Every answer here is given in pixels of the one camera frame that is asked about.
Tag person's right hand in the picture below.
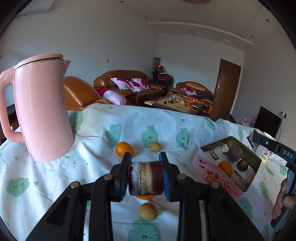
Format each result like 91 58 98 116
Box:
271 179 296 219

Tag pink Genji tin box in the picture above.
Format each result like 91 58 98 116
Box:
192 137 261 200

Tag cut sugarcane piece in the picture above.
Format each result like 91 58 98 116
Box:
128 161 164 196

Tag brown wooden door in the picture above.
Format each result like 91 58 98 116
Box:
211 59 241 121

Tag pink floral pillow right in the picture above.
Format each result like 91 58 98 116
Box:
128 78 149 92

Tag large orange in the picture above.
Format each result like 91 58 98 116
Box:
137 195 156 200

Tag yellow-green fruit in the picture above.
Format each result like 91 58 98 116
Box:
138 203 158 221

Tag black television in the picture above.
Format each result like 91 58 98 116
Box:
254 106 282 138

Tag small yellow-green longan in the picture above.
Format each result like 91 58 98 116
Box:
149 142 162 152

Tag pink floral pillow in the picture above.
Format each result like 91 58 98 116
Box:
111 78 132 90
128 78 149 92

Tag pink bundle on armchair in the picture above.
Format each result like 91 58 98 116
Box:
103 90 126 105

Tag brown leather armchair far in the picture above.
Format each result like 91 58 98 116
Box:
167 81 215 116

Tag white wall air conditioner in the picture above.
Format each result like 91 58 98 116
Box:
16 0 54 18

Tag small orange kumquat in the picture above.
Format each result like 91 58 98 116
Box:
115 142 134 158

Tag stacked dark chairs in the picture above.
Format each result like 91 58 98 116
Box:
152 69 174 89

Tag brown leather armchair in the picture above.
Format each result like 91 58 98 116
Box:
64 76 112 110
167 81 215 116

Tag brown leather three-seat sofa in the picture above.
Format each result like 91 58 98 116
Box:
93 70 166 106

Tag brown leather armchair near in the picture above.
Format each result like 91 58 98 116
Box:
64 76 112 110

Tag pink pillow on armchair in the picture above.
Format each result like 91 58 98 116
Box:
180 87 197 96

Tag pink electric kettle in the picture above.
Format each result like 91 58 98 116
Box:
1 53 74 161

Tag purple passion fruit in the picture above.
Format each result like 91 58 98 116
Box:
223 145 243 162

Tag white cloud-print tablecloth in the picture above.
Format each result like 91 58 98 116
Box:
0 103 290 241

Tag small orange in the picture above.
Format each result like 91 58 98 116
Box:
218 161 233 176

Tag pink floral pillow left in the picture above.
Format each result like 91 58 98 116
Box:
111 78 132 90

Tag wooden coffee table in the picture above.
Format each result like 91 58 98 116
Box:
144 94 203 115

